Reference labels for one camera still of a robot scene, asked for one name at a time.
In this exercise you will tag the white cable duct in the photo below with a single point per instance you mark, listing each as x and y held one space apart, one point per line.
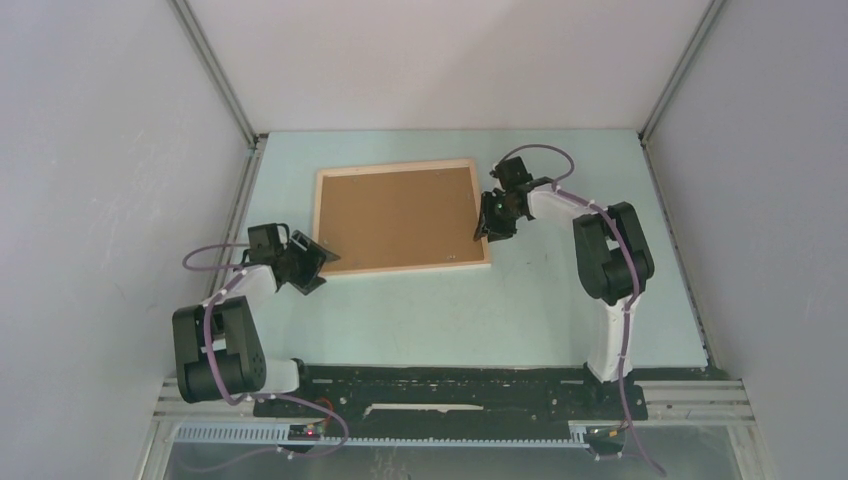
279 435

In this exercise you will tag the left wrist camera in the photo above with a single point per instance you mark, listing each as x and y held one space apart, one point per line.
267 243

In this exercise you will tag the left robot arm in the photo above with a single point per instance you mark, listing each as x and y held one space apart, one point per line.
217 347

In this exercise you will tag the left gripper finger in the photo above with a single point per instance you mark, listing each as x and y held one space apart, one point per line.
305 287
309 253

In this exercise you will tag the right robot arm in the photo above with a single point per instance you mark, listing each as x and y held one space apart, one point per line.
613 259

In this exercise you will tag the right corner metal profile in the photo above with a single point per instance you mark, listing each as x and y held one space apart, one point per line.
694 45

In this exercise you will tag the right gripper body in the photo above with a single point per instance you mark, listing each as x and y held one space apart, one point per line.
499 210

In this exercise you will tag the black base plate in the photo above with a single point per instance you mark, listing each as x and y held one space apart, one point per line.
536 403

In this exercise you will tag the left corner metal profile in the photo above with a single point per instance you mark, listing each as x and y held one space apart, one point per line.
187 18

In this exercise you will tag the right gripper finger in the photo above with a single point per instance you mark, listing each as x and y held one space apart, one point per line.
499 232
483 228

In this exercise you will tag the corner metal profile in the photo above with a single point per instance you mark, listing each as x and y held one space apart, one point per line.
694 45
187 18

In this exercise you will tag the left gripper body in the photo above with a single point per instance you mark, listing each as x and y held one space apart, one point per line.
298 265

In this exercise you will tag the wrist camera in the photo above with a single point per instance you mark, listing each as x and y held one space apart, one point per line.
511 173
267 243

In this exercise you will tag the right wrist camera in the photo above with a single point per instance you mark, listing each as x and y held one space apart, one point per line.
511 173

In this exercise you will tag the aluminium rail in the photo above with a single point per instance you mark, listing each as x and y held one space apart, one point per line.
668 403

